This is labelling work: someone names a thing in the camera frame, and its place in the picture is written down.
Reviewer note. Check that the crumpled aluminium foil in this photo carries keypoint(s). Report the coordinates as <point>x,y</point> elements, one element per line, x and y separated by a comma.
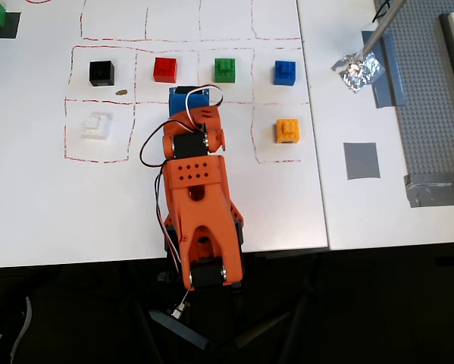
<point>357,74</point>

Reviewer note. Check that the black table clamp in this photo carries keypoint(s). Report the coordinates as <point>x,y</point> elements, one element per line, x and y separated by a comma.
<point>170,237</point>
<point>238,235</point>

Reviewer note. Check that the black square tape marker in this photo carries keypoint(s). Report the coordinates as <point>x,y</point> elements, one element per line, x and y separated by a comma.
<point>13,27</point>

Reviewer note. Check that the small brown crumb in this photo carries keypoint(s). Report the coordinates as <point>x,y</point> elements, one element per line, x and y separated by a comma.
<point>121,92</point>

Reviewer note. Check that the black toy brick block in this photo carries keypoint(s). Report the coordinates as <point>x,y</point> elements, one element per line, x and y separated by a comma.
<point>101,73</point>

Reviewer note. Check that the blue toy brick block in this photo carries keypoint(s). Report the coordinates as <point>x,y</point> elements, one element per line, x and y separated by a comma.
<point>285,73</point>

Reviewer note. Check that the grey square tape marker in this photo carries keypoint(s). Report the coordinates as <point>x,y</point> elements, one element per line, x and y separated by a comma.
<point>362,160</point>

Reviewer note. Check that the red toy brick block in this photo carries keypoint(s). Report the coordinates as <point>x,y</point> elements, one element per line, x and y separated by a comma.
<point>165,69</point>

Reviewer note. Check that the wide grey duct tape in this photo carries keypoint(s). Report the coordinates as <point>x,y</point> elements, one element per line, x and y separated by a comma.
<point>435,193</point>

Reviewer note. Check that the metal rod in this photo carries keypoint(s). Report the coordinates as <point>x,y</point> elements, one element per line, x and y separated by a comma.
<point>378,32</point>

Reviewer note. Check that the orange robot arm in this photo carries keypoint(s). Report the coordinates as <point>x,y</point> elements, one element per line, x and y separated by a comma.
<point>196,212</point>

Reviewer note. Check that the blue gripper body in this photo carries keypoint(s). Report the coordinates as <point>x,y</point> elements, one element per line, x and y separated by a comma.
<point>182,104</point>

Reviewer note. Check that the white toy brick block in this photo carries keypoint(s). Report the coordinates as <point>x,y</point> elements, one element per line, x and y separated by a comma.
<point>96,126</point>

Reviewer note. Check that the grey studded baseplate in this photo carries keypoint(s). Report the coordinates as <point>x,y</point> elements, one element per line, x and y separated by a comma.
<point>423,95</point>

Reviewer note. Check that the dark tripod leg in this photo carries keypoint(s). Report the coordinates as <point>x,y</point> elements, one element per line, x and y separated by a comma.
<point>262,329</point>
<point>181,330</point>

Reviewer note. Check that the long grey tape strip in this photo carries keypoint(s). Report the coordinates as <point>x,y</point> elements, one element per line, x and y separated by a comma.
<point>391,89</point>

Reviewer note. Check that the yellow toy brick block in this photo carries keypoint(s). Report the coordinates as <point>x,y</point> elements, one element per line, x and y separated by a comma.
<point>287,131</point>

